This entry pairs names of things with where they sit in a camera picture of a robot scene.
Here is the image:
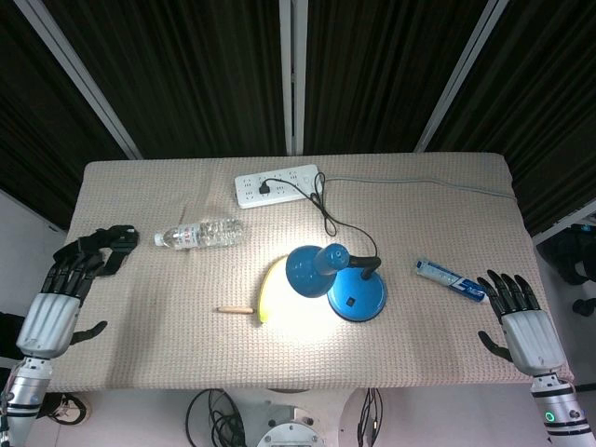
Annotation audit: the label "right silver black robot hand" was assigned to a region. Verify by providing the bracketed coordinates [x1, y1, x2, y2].
[477, 269, 567, 376]

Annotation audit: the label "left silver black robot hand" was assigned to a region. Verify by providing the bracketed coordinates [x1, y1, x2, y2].
[16, 250, 108, 360]

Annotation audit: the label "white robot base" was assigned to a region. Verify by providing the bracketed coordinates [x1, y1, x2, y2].
[223, 388, 364, 447]

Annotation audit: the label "blue desk lamp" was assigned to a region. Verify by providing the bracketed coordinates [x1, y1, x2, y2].
[285, 243, 388, 322]

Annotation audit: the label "black office chair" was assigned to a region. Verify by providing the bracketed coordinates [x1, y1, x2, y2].
[535, 223, 596, 318]

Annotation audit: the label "black white sneaker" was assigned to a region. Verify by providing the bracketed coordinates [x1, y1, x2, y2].
[42, 393, 92, 425]

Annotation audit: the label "blue white toothpaste tube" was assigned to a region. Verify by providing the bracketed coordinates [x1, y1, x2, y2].
[414, 259, 491, 303]

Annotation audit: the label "clear plastic water bottle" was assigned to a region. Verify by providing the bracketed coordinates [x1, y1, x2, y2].
[154, 217, 245, 250]

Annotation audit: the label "yellow banana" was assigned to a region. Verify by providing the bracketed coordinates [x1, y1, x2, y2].
[253, 254, 291, 324]

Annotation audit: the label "beige waffle tablecloth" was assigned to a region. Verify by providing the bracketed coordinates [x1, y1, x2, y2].
[42, 151, 575, 393]

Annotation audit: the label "white power strip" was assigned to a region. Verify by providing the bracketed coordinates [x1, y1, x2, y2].
[233, 163, 325, 210]

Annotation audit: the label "black thin cables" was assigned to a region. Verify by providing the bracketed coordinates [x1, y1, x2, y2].
[356, 386, 385, 447]

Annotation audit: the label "grey power strip cable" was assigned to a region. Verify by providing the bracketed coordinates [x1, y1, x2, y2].
[320, 174, 517, 200]

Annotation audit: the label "black cable bundle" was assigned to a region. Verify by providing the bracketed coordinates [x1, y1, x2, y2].
[184, 388, 248, 447]

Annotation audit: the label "black lamp power cable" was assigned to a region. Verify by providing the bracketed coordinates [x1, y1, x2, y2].
[258, 171, 378, 260]

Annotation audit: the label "white frame post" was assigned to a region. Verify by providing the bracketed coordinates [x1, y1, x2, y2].
[278, 0, 306, 156]
[413, 0, 512, 154]
[13, 0, 143, 160]

